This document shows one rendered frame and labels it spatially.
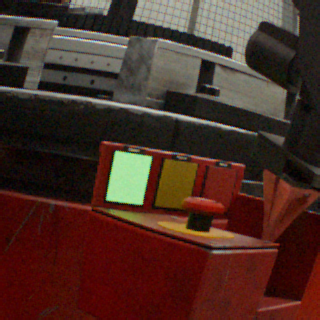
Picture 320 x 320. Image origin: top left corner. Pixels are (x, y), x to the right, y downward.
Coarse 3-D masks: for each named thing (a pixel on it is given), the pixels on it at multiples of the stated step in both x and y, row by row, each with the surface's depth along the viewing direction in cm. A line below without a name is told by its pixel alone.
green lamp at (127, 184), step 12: (120, 156) 91; (132, 156) 92; (144, 156) 93; (120, 168) 92; (132, 168) 93; (144, 168) 94; (120, 180) 92; (132, 180) 93; (144, 180) 94; (108, 192) 91; (120, 192) 92; (132, 192) 93; (144, 192) 94
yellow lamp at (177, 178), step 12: (168, 168) 96; (180, 168) 97; (192, 168) 98; (168, 180) 96; (180, 180) 97; (192, 180) 98; (168, 192) 96; (180, 192) 97; (156, 204) 96; (168, 204) 97; (180, 204) 98
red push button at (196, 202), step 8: (184, 200) 87; (192, 200) 87; (200, 200) 87; (208, 200) 87; (184, 208) 87; (192, 208) 86; (200, 208) 86; (208, 208) 86; (216, 208) 86; (192, 216) 87; (200, 216) 87; (208, 216) 87; (192, 224) 87; (200, 224) 87; (208, 224) 87
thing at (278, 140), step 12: (300, 108) 89; (300, 120) 89; (312, 120) 88; (264, 132) 93; (288, 132) 91; (300, 132) 89; (312, 132) 88; (276, 144) 91; (288, 144) 90; (300, 144) 89; (312, 144) 88; (288, 156) 89; (300, 156) 89; (312, 156) 89; (300, 168) 88; (312, 168) 88; (312, 180) 87
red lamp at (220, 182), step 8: (208, 168) 100; (216, 168) 100; (208, 176) 100; (216, 176) 101; (224, 176) 101; (232, 176) 102; (208, 184) 100; (216, 184) 101; (224, 184) 102; (232, 184) 103; (208, 192) 100; (216, 192) 101; (224, 192) 102; (216, 200) 101; (224, 200) 102; (224, 208) 103
